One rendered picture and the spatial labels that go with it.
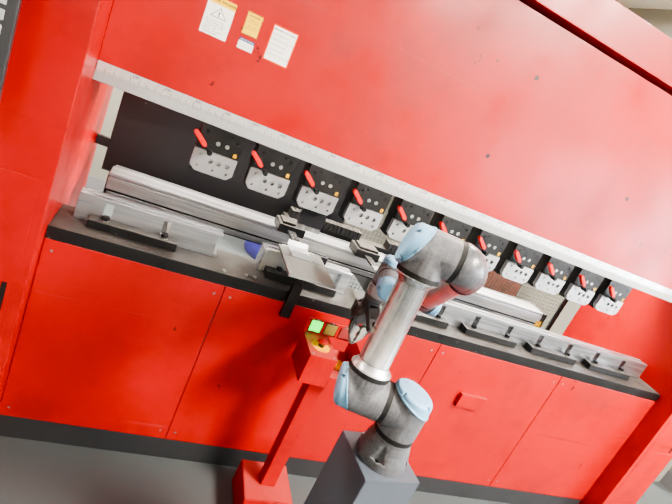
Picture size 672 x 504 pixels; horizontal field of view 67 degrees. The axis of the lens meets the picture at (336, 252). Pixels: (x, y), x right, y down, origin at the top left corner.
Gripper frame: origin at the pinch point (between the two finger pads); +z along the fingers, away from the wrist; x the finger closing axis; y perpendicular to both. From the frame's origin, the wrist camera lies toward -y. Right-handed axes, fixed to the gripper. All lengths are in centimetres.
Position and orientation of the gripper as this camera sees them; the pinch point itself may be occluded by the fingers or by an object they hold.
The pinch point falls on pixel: (352, 342)
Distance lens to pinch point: 186.7
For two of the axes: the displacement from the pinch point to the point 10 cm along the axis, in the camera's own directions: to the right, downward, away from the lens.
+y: -1.9, -4.8, 8.6
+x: -8.9, -2.9, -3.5
